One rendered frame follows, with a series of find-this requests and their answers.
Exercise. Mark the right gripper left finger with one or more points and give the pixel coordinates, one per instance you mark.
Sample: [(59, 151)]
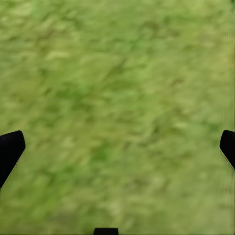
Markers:
[(12, 146)]

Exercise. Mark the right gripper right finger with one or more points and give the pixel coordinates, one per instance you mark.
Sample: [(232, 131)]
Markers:
[(227, 145)]

